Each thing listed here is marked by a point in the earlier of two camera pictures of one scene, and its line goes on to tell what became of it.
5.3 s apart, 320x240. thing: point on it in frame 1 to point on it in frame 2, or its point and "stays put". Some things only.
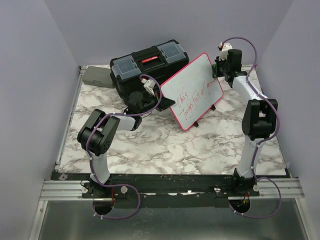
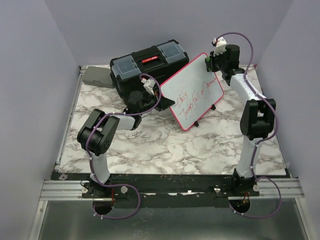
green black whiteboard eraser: (214, 70) to (208, 61)
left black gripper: (165, 103) stays put
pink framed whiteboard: (194, 90) stays put
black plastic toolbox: (160, 62) stays put
